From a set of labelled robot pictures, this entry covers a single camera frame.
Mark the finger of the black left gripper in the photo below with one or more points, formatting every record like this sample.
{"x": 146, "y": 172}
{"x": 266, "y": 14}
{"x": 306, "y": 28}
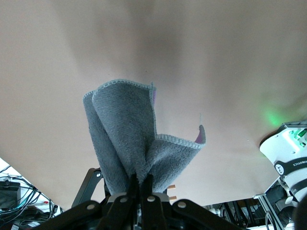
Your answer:
{"x": 90, "y": 184}

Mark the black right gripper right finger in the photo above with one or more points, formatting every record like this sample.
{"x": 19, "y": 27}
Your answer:
{"x": 168, "y": 215}

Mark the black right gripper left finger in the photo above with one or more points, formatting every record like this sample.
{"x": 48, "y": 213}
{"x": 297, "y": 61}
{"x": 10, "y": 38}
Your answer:
{"x": 115, "y": 213}

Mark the grey microfibre towel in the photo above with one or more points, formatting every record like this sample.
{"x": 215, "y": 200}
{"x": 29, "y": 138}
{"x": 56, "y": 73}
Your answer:
{"x": 124, "y": 119}

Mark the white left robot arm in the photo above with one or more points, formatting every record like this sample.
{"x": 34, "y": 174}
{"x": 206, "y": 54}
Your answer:
{"x": 283, "y": 153}

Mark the black equipment box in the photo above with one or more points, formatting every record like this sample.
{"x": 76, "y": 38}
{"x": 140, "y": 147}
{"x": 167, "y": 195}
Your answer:
{"x": 8, "y": 195}

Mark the aluminium frame profile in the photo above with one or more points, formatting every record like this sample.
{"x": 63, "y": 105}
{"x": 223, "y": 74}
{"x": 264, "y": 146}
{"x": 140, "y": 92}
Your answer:
{"x": 266, "y": 208}

